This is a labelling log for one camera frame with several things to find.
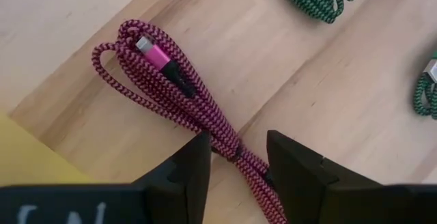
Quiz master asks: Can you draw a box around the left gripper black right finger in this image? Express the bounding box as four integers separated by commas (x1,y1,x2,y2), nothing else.
266,130,410,224

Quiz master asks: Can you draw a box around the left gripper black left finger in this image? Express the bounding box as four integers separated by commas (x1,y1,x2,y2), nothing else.
132,130,213,224

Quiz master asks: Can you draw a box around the pink braided USB cable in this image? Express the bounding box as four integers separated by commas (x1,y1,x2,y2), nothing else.
91,18,290,224

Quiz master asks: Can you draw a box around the yellow translucent plastic bin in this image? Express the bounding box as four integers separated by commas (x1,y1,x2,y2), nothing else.
0,111,93,187

